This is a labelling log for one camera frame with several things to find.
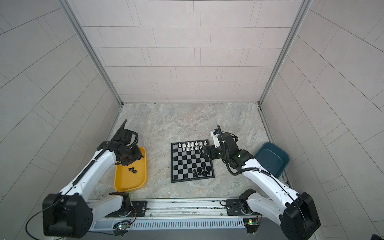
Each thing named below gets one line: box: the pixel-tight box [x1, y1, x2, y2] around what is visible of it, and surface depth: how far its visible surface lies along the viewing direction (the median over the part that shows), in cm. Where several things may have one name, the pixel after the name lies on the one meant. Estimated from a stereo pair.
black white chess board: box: [171, 139, 215, 183], surface depth 86 cm
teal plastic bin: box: [254, 142, 290, 179], surface depth 89 cm
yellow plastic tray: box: [114, 146, 147, 192], surface depth 80 cm
